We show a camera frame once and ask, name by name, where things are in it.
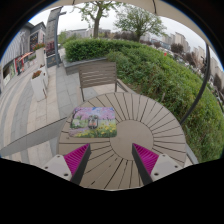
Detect grey storefront building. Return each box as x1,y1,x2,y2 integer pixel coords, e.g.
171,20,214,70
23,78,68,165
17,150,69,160
0,21,48,91

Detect dark grey sign pillar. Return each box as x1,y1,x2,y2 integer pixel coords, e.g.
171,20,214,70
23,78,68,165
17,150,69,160
44,6,68,68

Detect beige patio umbrella canopy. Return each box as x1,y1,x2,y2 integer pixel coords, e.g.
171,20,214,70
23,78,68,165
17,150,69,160
43,0,214,38

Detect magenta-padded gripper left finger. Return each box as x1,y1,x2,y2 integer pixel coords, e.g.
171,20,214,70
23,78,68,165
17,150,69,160
40,142,92,187

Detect bare-trunked sparse tree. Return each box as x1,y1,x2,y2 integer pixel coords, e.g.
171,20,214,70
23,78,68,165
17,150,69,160
73,0,123,39

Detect brown slatted patio chair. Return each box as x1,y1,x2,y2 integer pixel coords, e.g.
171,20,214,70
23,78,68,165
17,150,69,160
78,60,129,103

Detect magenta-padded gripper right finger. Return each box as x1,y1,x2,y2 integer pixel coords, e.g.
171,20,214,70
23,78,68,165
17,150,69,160
131,142,184,186

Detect round leafy green tree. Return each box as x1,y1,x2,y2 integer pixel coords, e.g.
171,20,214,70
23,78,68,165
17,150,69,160
114,4,168,43

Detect white planter with flowers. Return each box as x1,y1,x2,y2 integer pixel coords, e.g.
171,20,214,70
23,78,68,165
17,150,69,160
33,43,47,68
30,70,48,103

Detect dark curved umbrella pole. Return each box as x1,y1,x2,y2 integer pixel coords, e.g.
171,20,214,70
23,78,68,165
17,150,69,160
179,43,212,126

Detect distant tall apartment buildings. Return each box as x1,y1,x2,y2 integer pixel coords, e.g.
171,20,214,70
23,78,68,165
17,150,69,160
139,31,224,91

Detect green trimmed hedge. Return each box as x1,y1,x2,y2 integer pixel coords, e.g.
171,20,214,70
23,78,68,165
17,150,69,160
63,38,224,164

